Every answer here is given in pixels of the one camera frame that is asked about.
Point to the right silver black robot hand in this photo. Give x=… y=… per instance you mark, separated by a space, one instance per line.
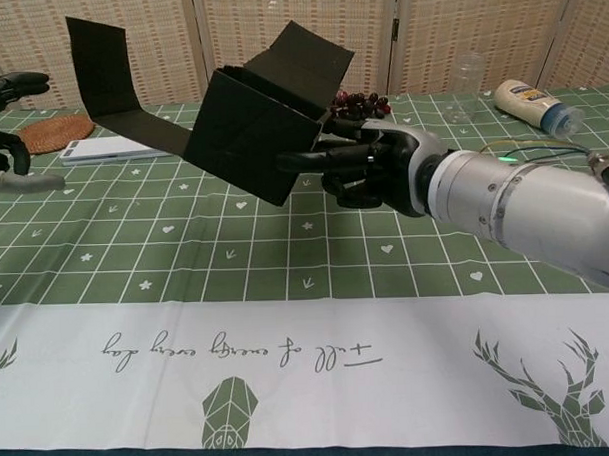
x=392 y=155

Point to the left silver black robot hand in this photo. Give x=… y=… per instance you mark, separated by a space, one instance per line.
x=9 y=88

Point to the black paper box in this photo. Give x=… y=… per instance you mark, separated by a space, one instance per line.
x=251 y=135

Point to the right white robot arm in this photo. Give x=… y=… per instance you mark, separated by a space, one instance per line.
x=534 y=205

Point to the dark red grape bunch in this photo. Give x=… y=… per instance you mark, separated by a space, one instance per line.
x=365 y=105

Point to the round woven brown coaster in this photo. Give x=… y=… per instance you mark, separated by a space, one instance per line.
x=56 y=136

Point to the clear plastic jar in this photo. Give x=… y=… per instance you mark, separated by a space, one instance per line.
x=464 y=92

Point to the white folding stand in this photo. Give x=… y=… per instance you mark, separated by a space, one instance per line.
x=101 y=149

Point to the bamboo folding screen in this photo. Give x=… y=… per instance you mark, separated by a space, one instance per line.
x=428 y=38

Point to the mayonnaise squeeze bottle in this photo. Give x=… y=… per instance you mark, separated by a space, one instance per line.
x=522 y=100

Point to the green checked tablecloth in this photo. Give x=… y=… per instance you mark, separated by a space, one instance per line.
x=135 y=244

